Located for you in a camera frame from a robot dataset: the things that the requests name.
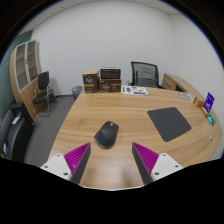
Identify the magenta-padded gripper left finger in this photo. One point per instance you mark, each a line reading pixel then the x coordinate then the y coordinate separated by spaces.
pixel 77 159

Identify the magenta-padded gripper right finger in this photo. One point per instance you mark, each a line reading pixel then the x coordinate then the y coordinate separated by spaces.
pixel 146 159

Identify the black computer mouse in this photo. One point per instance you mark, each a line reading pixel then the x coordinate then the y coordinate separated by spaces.
pixel 106 134

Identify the dark grey mouse pad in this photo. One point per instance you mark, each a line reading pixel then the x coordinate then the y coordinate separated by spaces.
pixel 169 123

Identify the black leather office chair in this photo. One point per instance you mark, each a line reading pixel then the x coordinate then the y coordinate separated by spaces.
pixel 16 133

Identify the black mesh waste bin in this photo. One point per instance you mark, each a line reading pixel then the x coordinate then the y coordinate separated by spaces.
pixel 76 91

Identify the printed paper sheet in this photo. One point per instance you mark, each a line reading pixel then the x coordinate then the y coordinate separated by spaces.
pixel 134 90

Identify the round grey disc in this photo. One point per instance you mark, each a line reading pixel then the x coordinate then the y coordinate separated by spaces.
pixel 184 96

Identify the small green packet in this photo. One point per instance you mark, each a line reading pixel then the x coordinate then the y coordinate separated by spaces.
pixel 210 119

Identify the small orange box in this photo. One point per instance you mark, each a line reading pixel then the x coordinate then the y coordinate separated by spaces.
pixel 198 102

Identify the tall brown cardboard box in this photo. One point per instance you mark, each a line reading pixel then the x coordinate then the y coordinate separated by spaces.
pixel 90 82

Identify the wide brown cardboard box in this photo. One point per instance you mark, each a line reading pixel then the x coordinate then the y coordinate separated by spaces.
pixel 110 86

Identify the wooden side desk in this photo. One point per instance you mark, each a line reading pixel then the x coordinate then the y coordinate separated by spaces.
pixel 176 83

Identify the black mesh office chair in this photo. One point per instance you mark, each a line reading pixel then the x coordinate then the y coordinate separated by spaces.
pixel 144 75

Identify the black metal-legged chair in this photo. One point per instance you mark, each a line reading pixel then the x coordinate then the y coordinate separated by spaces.
pixel 43 81

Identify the purple sign card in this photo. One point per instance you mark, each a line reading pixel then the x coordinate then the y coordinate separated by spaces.
pixel 209 102

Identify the black display box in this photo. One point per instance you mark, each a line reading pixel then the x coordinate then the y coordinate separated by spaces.
pixel 110 73

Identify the wooden shelf cabinet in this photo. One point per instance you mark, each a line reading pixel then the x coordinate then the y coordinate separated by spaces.
pixel 26 76

